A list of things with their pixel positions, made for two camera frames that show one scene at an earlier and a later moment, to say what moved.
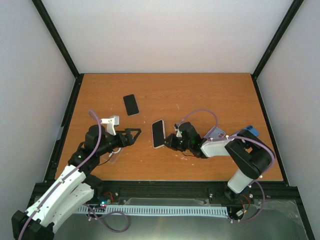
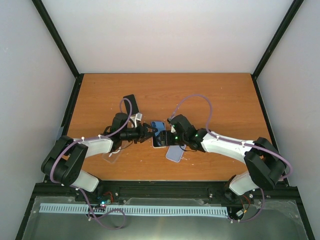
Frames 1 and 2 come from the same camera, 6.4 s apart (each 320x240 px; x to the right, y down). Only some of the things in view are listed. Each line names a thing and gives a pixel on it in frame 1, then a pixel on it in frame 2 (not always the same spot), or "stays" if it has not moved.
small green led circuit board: x=104 y=203 stays
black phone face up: x=131 y=105 stays
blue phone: x=251 y=128 → x=160 y=125
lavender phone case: x=215 y=133 → x=174 y=153
